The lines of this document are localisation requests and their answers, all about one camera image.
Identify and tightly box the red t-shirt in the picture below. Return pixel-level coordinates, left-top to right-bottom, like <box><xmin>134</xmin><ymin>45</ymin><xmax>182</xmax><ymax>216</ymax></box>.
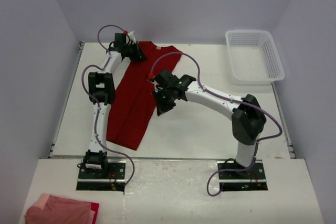
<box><xmin>89</xmin><ymin>202</ymin><xmax>100</xmax><ymax>224</ymax></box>
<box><xmin>107</xmin><ymin>41</ymin><xmax>181</xmax><ymax>150</ymax></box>

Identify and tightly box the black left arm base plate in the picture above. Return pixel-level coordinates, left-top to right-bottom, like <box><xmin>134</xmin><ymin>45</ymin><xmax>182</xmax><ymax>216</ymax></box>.
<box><xmin>76</xmin><ymin>162</ymin><xmax>126</xmax><ymax>192</ymax></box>

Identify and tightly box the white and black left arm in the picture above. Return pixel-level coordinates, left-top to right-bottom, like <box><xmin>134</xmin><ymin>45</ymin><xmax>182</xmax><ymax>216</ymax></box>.
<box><xmin>80</xmin><ymin>31</ymin><xmax>146</xmax><ymax>178</ymax></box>

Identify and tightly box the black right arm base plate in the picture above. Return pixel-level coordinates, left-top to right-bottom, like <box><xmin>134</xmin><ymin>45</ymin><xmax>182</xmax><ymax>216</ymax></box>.
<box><xmin>218</xmin><ymin>160</ymin><xmax>268</xmax><ymax>192</ymax></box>

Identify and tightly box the folded red t-shirt in stack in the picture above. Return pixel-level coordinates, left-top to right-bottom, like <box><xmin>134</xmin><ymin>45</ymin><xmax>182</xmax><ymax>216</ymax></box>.
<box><xmin>89</xmin><ymin>202</ymin><xmax>100</xmax><ymax>224</ymax></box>

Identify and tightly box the folded pink t-shirt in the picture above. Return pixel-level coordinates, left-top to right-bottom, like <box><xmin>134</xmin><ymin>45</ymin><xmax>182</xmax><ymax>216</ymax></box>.
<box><xmin>24</xmin><ymin>194</ymin><xmax>91</xmax><ymax>223</ymax></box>

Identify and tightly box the white wrist camera, left arm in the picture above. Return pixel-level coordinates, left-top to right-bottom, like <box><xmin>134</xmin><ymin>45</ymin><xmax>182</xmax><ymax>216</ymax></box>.
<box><xmin>124</xmin><ymin>30</ymin><xmax>137</xmax><ymax>44</ymax></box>

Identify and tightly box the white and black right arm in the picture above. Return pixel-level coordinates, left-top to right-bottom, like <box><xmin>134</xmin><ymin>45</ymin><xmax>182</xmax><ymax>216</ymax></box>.
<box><xmin>149</xmin><ymin>69</ymin><xmax>266</xmax><ymax>178</ymax></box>

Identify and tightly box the white perforated plastic basket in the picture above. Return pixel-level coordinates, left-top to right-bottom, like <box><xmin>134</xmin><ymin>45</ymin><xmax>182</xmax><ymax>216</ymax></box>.
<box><xmin>225</xmin><ymin>29</ymin><xmax>285</xmax><ymax>86</ymax></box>

